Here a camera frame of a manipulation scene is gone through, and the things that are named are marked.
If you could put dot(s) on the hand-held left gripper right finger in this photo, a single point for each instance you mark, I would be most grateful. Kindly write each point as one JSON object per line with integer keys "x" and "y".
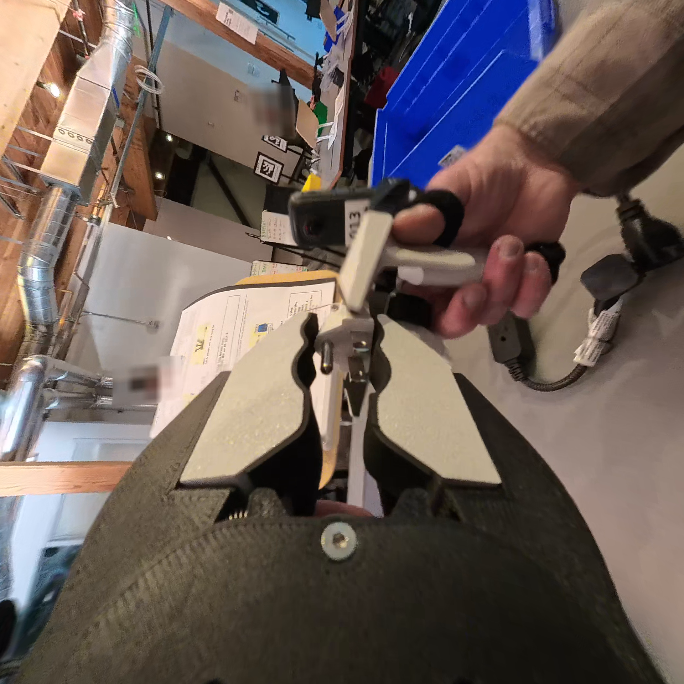
{"x": 433, "y": 417}

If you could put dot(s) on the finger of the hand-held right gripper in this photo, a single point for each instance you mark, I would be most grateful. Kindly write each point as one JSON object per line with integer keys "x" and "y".
{"x": 366, "y": 256}

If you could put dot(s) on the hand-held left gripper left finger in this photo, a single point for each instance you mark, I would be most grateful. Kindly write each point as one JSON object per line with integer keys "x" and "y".
{"x": 251, "y": 411}

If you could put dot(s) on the blue plastic bin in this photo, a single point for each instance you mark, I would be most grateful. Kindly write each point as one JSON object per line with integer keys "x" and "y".
{"x": 454, "y": 80}

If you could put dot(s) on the black square flat plug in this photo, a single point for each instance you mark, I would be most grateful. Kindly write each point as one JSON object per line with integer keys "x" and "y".
{"x": 609, "y": 278}

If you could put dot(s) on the person's left hand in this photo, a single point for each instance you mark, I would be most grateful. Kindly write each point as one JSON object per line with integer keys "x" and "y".
{"x": 342, "y": 510}

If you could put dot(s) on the person's right hand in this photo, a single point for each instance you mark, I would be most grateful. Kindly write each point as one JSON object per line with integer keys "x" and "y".
{"x": 502, "y": 203}

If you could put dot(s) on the yellow object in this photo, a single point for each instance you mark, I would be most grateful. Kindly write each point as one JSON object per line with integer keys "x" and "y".
{"x": 311, "y": 183}

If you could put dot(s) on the white labelled box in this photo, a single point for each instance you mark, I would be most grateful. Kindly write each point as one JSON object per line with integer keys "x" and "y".
{"x": 278, "y": 227}

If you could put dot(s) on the black white marker tag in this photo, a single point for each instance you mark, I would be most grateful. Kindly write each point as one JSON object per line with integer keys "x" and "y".
{"x": 269, "y": 168}
{"x": 275, "y": 142}

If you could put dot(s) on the printed instruction sheet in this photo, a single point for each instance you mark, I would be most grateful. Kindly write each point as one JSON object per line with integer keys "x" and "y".
{"x": 235, "y": 331}

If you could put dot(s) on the folded cardboard sheet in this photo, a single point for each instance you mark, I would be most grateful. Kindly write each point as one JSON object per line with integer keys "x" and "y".
{"x": 307, "y": 125}

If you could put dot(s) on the white paper sign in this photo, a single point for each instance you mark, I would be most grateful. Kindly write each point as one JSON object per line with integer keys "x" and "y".
{"x": 238, "y": 21}

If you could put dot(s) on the shiny metal pipe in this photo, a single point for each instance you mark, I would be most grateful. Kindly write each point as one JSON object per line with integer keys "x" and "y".
{"x": 24, "y": 395}

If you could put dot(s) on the round ceiling light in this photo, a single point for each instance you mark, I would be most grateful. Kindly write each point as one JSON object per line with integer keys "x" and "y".
{"x": 53, "y": 89}

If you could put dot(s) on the silver ventilation duct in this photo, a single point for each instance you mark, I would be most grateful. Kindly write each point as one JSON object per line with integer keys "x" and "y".
{"x": 96, "y": 80}

